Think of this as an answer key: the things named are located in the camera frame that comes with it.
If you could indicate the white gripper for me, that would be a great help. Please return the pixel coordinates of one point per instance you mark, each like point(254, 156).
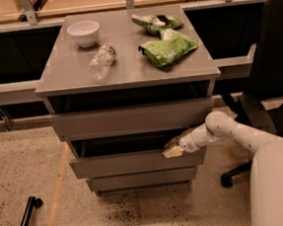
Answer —
point(188, 142)

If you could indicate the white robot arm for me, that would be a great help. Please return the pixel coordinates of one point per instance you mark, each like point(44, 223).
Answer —
point(266, 174)

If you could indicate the grey top drawer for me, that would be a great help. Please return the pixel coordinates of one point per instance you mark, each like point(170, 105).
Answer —
point(133, 119)

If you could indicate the grey drawer cabinet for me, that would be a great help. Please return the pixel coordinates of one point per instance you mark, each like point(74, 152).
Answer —
point(66, 85)

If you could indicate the large green chip bag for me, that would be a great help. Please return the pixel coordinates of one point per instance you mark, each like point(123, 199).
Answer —
point(171, 47)

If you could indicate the black office chair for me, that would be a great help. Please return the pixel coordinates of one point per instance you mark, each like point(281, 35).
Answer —
point(261, 103)

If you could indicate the clear plastic bottle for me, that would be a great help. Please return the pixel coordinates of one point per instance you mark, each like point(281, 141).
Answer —
point(102, 61)

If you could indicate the small green chip bag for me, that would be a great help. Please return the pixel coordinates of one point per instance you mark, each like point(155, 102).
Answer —
point(154, 23)

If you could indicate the white ceramic bowl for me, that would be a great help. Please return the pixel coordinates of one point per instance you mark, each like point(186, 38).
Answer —
point(84, 33)

